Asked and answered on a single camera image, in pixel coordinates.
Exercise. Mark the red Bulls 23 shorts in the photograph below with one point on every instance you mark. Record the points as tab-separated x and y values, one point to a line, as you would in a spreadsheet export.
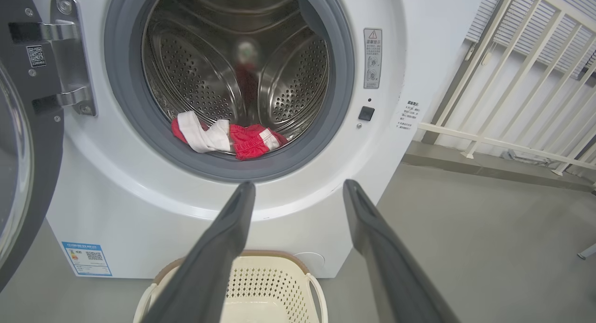
249	141

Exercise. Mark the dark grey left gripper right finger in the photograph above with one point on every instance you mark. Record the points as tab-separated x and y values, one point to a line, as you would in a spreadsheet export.
391	267

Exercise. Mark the blue energy label sticker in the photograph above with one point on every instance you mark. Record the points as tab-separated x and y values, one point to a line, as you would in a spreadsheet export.
87	259

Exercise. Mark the grey warning sticker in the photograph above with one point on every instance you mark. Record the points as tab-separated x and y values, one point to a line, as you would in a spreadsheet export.
372	57

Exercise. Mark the black door latch socket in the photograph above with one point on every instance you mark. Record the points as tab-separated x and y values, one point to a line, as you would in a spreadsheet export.
366	113

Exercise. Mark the steel perforated washer drum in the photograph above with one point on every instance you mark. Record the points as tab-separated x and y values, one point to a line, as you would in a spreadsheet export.
195	67

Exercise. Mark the printed text label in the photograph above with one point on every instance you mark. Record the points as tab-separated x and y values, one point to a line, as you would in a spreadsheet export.
408	115

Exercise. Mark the chrome door hinge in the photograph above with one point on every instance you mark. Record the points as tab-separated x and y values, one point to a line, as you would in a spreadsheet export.
70	57

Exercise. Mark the cream perforated laundry basket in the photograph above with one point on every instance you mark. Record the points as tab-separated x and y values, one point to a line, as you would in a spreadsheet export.
270	285

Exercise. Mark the round white filter cover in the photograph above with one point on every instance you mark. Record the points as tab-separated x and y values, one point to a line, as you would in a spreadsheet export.
311	259

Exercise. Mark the red and white jersey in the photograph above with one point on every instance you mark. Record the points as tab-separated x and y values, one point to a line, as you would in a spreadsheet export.
198	134

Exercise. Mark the QR code label sticker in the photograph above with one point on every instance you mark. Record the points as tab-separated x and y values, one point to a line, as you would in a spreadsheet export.
36	56

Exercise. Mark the round dark-rimmed glass washer door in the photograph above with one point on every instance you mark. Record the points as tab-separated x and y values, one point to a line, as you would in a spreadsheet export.
44	141

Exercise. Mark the cream metal railing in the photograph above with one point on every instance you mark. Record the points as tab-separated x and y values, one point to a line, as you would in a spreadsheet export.
470	137

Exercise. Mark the white slatted window blind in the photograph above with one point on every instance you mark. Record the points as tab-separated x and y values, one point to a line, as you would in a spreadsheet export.
540	30

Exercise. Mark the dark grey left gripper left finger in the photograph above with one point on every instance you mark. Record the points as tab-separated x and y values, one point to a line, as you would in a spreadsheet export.
209	258

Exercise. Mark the white front-load washing machine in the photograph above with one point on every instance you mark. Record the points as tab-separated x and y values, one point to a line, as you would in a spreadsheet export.
139	197

